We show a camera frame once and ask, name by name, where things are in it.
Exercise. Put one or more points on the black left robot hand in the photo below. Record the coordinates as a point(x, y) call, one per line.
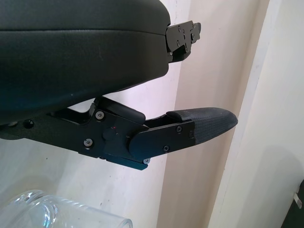
point(71, 59)

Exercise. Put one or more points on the clear glass cup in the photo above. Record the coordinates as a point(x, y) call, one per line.
point(47, 211)

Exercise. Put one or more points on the black object with white tag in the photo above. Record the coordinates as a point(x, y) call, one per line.
point(295, 211)

